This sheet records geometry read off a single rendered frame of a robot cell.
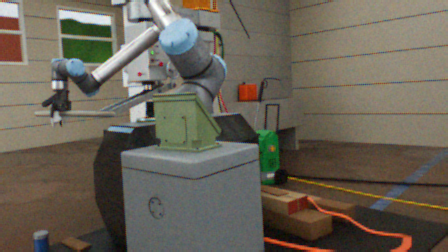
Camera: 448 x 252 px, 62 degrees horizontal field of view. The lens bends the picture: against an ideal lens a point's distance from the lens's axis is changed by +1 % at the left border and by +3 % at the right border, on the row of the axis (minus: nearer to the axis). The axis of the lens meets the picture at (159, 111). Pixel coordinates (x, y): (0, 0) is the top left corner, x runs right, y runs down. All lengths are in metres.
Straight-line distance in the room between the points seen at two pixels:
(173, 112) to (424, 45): 5.81
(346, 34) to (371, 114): 1.43
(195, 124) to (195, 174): 0.21
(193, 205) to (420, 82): 5.93
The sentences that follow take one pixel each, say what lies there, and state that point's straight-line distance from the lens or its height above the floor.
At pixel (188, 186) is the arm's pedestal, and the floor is 0.76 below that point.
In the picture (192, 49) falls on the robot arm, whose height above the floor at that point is 1.23.
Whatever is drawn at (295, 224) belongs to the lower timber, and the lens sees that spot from 2.82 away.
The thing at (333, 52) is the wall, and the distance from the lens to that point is 7.24.
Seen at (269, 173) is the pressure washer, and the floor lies 0.13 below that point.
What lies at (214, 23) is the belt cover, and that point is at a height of 1.65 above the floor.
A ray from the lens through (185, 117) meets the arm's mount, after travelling 1.34.
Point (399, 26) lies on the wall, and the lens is 6.98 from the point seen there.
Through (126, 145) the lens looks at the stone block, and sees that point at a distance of 2.28.
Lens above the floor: 1.08
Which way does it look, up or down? 3 degrees down
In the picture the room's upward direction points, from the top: 4 degrees counter-clockwise
